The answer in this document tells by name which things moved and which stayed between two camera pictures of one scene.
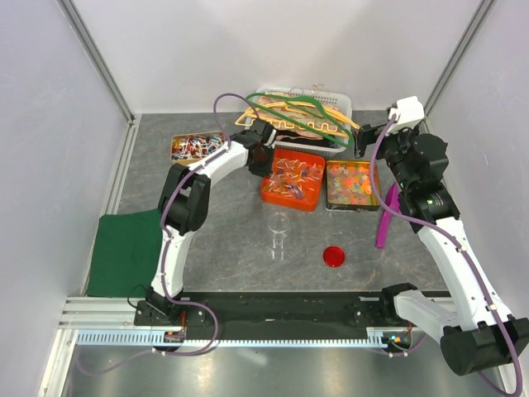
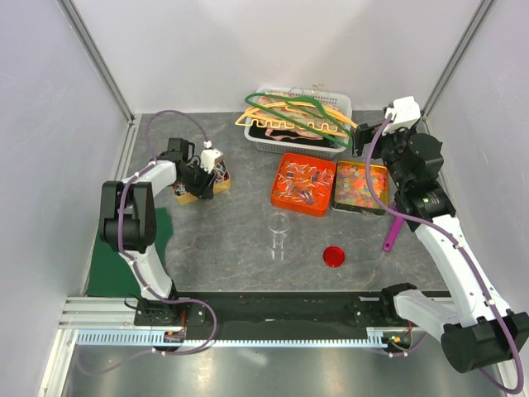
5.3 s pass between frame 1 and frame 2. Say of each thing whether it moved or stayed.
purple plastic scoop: moved
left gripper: moved
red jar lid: stayed
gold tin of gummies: moved
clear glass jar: stayed
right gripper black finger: stayed
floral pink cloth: stayed
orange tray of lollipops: moved
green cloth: stayed
